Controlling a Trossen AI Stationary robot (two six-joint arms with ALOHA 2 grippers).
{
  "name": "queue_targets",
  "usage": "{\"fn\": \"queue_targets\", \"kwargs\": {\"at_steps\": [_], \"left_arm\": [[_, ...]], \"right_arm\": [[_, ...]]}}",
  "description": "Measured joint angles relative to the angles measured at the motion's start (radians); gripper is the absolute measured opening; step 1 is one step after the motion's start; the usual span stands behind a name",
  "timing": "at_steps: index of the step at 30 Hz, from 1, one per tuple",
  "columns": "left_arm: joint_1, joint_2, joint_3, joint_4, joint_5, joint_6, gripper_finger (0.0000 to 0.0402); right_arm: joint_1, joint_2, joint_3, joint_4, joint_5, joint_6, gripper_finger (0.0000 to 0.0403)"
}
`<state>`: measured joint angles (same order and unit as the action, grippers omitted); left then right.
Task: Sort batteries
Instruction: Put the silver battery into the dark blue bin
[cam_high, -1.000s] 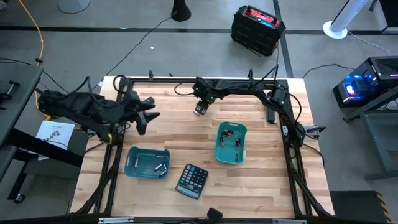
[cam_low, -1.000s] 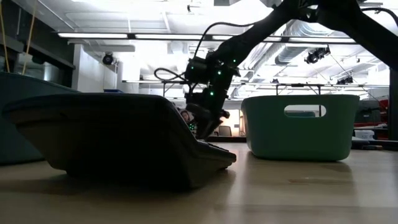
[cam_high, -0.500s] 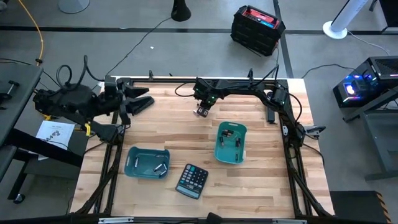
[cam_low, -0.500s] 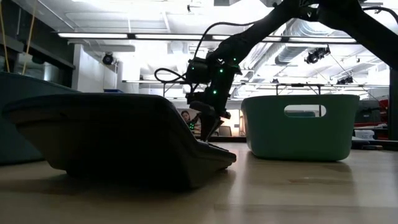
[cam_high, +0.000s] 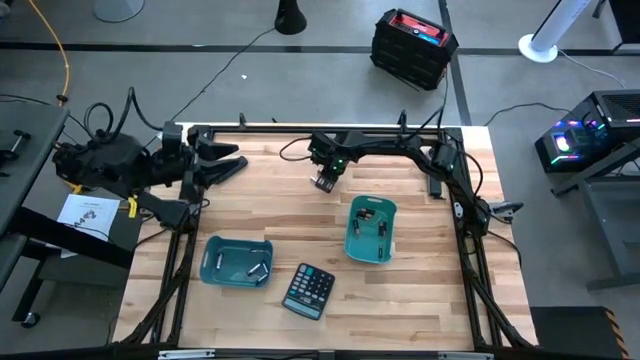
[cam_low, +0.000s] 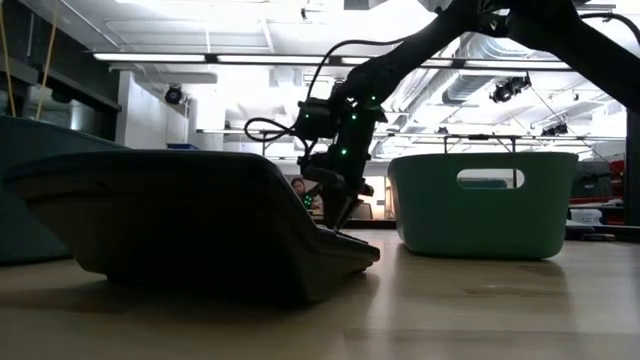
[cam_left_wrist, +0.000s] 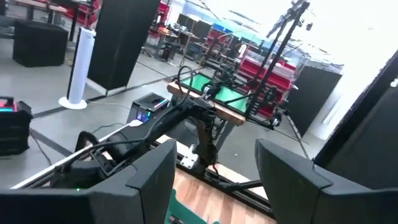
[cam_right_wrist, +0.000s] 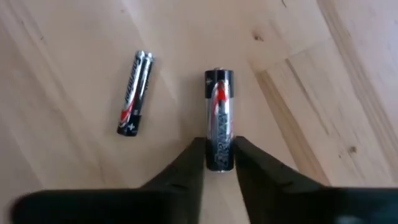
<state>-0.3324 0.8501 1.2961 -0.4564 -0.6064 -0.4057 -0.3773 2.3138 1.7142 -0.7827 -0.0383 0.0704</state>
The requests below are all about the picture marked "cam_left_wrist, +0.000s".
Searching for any black toolbox cable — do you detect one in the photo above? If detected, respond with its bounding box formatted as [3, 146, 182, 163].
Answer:
[29, 129, 53, 166]

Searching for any black computer with RGB lights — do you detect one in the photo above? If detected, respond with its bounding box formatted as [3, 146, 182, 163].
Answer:
[126, 92, 170, 125]

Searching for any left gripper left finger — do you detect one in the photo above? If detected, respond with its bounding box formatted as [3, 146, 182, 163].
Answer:
[0, 139, 178, 224]

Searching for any black cube box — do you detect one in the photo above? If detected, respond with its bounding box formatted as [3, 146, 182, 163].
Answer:
[12, 20, 69, 68]

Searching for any white tower fan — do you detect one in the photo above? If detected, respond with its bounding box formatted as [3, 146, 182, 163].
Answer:
[58, 27, 96, 110]

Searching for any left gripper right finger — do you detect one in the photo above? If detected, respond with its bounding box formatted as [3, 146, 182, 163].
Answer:
[254, 138, 398, 224]

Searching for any wooden table with green mat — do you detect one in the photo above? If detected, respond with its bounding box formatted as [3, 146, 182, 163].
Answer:
[167, 72, 246, 126]

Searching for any red storage rack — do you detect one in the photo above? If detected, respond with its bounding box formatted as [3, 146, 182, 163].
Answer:
[239, 55, 296, 119]

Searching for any black camera stand frame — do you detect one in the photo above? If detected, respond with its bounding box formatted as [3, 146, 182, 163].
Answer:
[245, 0, 312, 127]

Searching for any teal plastic bin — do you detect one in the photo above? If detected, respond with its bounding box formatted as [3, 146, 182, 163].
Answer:
[164, 189, 220, 224]

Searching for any black low partition panel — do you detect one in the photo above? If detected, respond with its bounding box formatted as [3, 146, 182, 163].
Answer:
[285, 65, 343, 138]

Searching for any black and red toolbox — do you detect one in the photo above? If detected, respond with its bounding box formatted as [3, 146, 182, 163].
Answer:
[0, 96, 34, 156]

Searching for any black computer cable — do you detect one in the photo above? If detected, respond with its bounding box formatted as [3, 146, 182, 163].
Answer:
[91, 122, 125, 134]

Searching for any black aluminium table frame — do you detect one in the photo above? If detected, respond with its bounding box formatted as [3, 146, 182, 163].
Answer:
[11, 119, 276, 218]

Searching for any black tall partition panel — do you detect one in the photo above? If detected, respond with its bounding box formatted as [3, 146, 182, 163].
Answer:
[88, 0, 161, 91]

